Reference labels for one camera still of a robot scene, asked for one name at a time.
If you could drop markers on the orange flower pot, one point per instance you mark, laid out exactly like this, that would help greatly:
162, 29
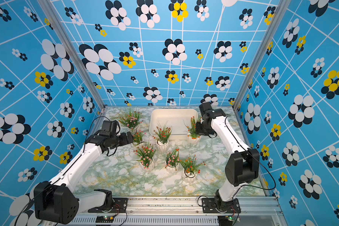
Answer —
193, 135

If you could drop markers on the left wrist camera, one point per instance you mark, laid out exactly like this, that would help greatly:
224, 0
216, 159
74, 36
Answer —
113, 127

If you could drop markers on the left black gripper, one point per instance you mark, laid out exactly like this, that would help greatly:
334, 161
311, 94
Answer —
125, 140

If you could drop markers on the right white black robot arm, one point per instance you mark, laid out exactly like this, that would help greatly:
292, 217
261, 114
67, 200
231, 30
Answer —
243, 164

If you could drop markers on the cream plastic storage box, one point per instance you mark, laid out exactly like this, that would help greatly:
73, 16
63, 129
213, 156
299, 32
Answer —
176, 119

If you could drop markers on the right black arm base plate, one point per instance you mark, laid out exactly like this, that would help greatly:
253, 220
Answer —
216, 205

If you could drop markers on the small pink flower pot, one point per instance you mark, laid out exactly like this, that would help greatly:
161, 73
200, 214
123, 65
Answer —
138, 137

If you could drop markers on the aluminium front rail frame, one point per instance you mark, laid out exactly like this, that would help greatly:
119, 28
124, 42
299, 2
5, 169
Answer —
187, 211

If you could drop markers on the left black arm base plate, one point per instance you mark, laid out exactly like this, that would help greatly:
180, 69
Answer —
117, 205

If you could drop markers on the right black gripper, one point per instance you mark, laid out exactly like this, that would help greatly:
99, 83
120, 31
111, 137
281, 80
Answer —
198, 130

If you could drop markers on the red flower pot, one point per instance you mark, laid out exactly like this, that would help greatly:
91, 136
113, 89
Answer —
191, 166
162, 134

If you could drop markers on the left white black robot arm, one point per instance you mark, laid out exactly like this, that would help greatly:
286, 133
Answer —
54, 201

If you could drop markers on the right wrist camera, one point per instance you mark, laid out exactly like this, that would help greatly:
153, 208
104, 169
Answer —
204, 107

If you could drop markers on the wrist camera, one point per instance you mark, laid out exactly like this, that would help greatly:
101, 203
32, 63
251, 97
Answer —
204, 107
113, 127

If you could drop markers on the left green circuit board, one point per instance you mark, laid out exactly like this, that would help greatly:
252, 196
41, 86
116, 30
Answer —
105, 219

